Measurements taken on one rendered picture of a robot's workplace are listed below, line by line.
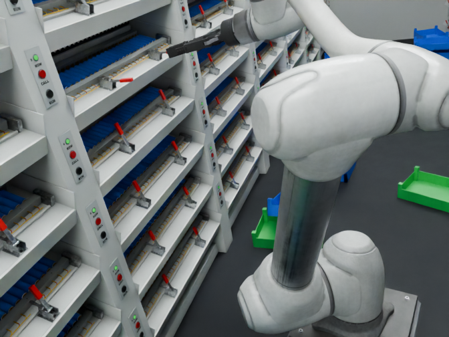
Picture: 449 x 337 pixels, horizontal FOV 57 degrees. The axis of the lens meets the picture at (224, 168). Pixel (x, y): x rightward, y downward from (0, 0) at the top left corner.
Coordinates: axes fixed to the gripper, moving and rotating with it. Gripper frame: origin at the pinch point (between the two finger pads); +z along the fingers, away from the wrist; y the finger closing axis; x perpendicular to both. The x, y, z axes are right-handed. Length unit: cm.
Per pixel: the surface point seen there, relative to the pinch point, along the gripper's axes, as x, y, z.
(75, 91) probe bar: 2.5, -36.5, 10.8
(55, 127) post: -2, -51, 7
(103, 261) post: -38, -52, 14
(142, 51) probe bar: 3.1, -3.1, 10.5
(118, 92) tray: -2.7, -25.9, 7.3
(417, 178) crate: -106, 84, -55
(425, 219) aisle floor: -109, 52, -56
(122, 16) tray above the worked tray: 14.4, -14.1, 4.5
